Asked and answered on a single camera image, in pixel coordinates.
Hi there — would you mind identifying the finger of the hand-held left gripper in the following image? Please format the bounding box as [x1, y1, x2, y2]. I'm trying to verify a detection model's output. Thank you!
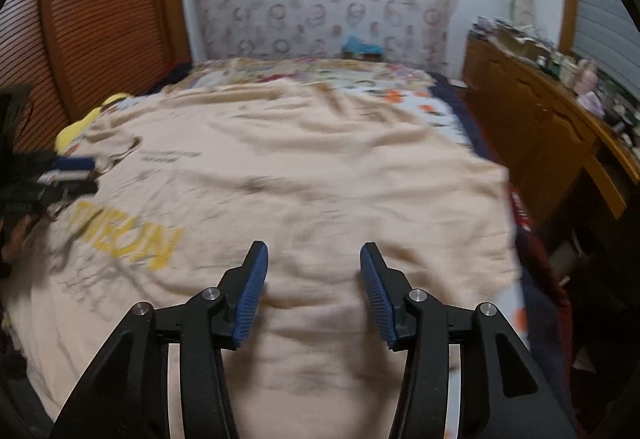
[30, 155, 97, 183]
[0, 180, 99, 216]

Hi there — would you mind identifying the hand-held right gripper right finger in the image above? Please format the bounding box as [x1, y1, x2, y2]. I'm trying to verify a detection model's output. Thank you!
[359, 242, 576, 439]

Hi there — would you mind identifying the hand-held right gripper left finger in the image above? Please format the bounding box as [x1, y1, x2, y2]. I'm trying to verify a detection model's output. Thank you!
[52, 240, 269, 439]

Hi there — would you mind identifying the beige printed t-shirt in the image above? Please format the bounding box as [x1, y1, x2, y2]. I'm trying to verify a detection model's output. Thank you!
[10, 81, 524, 439]

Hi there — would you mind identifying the yellow plush toy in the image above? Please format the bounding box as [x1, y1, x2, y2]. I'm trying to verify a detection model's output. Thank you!
[55, 92, 132, 156]

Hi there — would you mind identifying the wooden slatted door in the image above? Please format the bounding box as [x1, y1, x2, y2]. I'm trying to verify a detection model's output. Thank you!
[0, 0, 195, 156]

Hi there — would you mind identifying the dark red cloth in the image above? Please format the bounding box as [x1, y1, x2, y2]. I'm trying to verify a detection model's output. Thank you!
[506, 185, 575, 372]

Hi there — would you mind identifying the orange fruit print blanket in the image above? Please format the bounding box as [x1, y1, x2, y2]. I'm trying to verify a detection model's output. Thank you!
[320, 81, 532, 439]

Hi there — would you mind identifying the dark blue blanket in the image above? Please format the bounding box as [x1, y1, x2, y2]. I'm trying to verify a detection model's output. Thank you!
[429, 71, 496, 160]

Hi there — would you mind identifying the floral quilt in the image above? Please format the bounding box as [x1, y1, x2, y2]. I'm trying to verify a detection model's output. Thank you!
[190, 57, 435, 94]

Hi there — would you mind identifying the wooden cabinet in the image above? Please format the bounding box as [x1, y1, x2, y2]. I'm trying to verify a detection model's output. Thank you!
[462, 35, 640, 221]

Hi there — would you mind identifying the blue cloth on box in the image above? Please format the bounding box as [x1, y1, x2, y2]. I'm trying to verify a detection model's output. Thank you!
[342, 35, 386, 60]

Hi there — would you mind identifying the clutter on cabinet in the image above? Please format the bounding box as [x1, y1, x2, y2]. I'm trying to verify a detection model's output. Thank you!
[469, 15, 640, 136]

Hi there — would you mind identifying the pink bottle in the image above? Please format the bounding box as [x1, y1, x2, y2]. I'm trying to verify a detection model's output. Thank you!
[574, 60, 607, 116]

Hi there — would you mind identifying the window blind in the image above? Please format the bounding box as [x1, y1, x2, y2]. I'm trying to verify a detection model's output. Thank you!
[571, 0, 640, 97]

